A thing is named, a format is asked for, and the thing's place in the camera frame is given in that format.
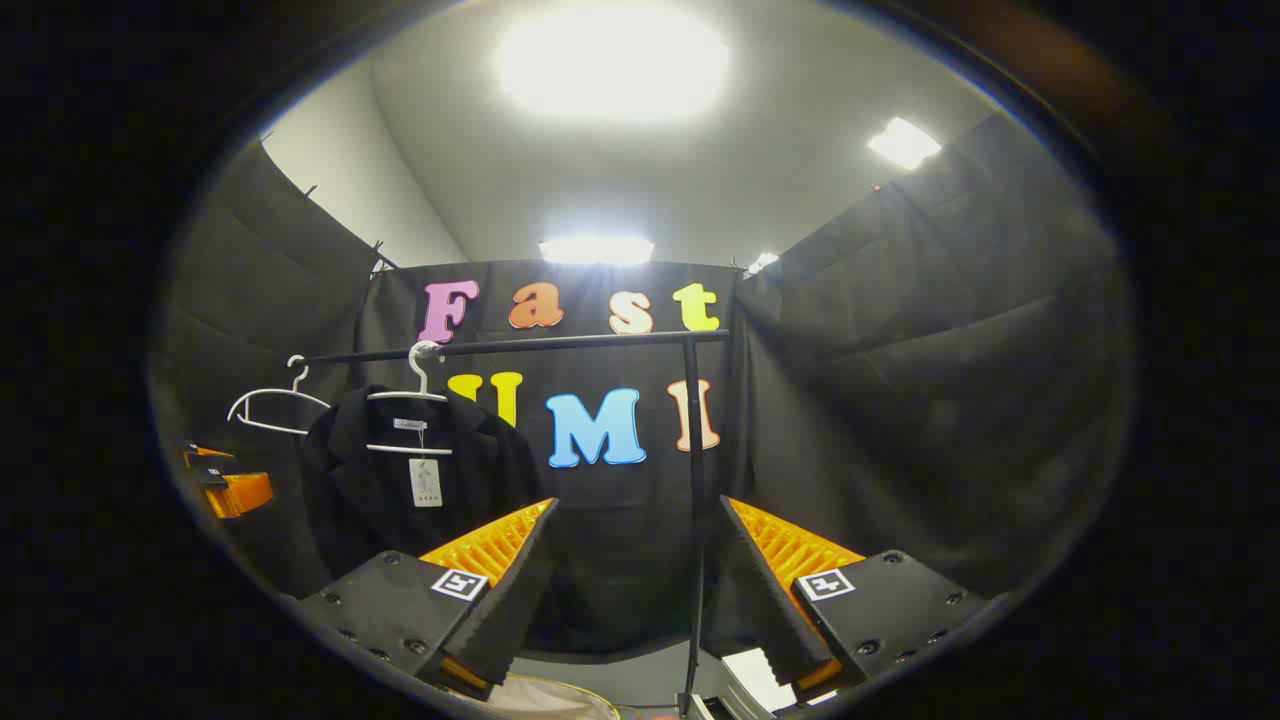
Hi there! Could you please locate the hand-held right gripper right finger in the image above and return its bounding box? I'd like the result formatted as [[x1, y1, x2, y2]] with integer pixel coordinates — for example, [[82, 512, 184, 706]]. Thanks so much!
[[718, 495, 991, 701]]

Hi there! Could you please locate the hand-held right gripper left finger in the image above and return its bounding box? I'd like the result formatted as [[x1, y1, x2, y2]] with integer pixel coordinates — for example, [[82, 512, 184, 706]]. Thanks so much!
[[298, 497, 561, 701]]

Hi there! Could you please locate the beige laundry hamper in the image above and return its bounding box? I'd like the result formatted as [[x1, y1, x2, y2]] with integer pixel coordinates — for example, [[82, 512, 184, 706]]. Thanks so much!
[[480, 672, 623, 720]]

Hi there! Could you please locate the black knit jacket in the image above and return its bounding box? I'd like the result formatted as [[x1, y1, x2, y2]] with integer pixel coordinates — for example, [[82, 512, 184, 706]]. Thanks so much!
[[300, 385, 549, 601]]

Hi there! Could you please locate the white plastic hanger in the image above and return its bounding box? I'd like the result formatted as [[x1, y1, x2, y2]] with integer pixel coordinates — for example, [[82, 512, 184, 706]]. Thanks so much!
[[227, 355, 333, 437], [365, 340, 456, 458]]

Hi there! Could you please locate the black metal clothes rack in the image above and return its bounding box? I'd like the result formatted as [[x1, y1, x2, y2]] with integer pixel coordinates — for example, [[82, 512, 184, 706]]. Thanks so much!
[[300, 330, 731, 719]]

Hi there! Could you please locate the white flat box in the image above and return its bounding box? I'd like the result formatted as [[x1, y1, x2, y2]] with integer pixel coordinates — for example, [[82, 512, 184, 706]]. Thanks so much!
[[720, 648, 801, 713]]

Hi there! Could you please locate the black backdrop cloth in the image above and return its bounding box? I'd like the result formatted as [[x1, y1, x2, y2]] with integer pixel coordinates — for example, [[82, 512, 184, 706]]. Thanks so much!
[[150, 110, 1136, 661]]

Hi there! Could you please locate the long ceiling light panel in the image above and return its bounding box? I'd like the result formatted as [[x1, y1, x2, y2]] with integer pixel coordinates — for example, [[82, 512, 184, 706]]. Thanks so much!
[[540, 235, 656, 266]]

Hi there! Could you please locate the square ceiling light panel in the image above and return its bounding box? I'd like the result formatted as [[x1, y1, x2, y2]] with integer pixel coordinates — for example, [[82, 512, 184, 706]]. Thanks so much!
[[868, 117, 943, 171]]

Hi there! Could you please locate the large ceiling light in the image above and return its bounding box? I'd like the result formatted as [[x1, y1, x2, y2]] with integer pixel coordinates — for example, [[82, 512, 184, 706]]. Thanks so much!
[[495, 5, 731, 121]]

